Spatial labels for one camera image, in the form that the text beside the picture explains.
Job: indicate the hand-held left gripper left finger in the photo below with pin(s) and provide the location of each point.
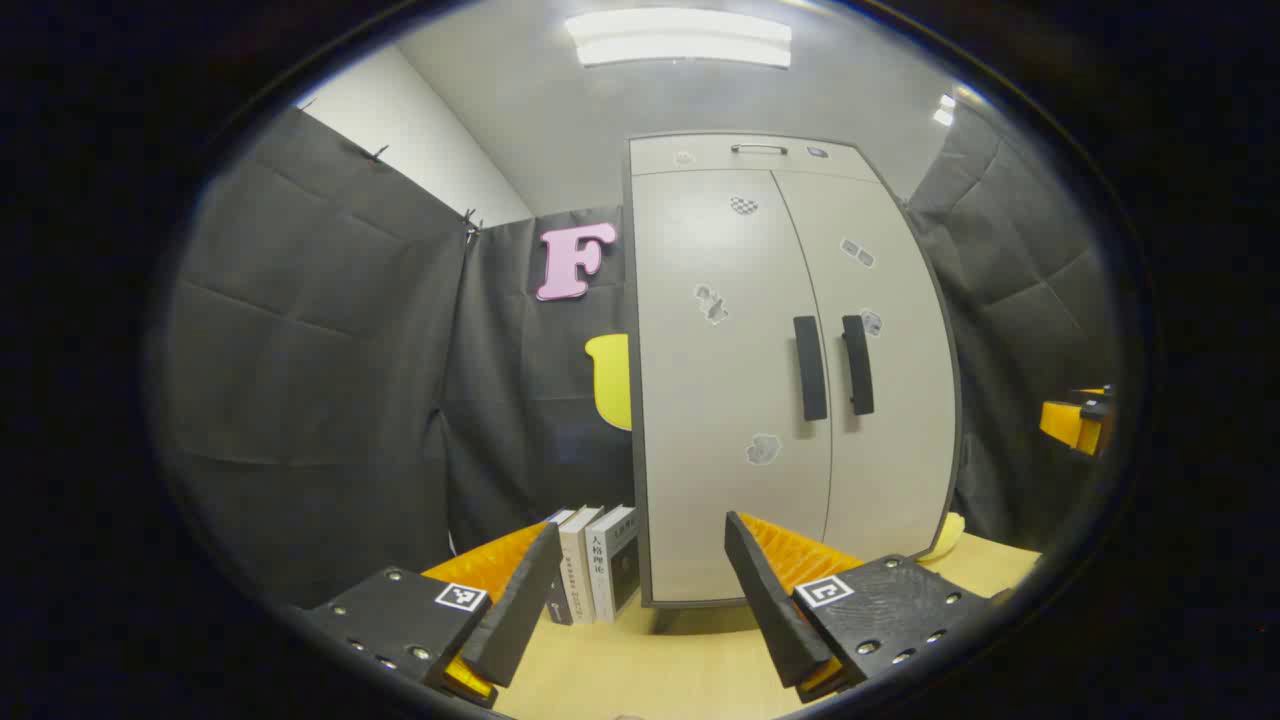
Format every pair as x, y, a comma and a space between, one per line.
520, 610

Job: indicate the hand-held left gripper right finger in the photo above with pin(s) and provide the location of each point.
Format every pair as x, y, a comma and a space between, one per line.
770, 610

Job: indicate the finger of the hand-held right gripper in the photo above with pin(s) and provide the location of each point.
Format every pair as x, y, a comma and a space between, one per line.
1068, 422

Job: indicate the grey shoe cabinet door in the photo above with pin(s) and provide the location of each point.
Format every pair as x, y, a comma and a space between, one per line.
900, 450
720, 400

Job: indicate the grey double-door shoe cabinet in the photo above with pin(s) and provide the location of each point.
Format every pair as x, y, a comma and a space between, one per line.
710, 160

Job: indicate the blue book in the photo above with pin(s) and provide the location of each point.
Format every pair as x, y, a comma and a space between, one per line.
557, 608

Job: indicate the grey white book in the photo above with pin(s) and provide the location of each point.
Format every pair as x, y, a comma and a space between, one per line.
612, 570

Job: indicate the yellow rounded object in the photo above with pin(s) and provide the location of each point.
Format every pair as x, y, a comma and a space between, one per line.
947, 537

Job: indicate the black backdrop cloth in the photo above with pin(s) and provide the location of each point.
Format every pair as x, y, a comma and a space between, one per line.
320, 380

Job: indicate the ceiling light panel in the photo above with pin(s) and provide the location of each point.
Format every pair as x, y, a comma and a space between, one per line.
680, 38

